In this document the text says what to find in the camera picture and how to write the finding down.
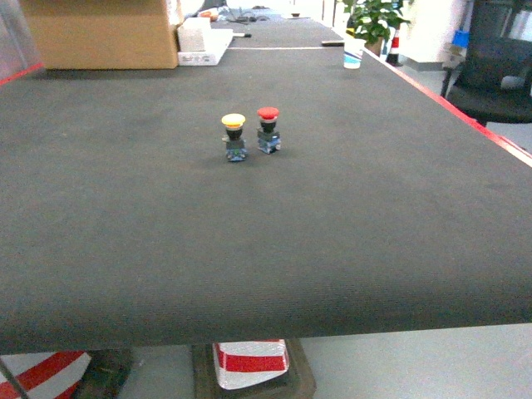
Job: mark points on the white flat box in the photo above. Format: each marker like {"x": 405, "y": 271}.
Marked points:
{"x": 200, "y": 45}

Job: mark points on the yellow mushroom push button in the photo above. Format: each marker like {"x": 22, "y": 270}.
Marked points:
{"x": 234, "y": 143}

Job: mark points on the red white barrier cone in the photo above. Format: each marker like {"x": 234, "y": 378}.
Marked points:
{"x": 252, "y": 369}

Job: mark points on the red white traffic cone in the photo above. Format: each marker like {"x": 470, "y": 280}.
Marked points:
{"x": 393, "y": 53}

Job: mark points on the green potted plant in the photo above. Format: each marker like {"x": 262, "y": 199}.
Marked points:
{"x": 373, "y": 21}

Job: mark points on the red mushroom push button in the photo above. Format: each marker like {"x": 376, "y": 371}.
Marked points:
{"x": 269, "y": 140}

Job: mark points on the white paper cup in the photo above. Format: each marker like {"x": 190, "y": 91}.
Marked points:
{"x": 353, "y": 52}

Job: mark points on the large cardboard box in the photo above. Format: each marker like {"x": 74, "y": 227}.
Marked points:
{"x": 102, "y": 35}

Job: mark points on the black office chair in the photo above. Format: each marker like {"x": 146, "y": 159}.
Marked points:
{"x": 494, "y": 83}

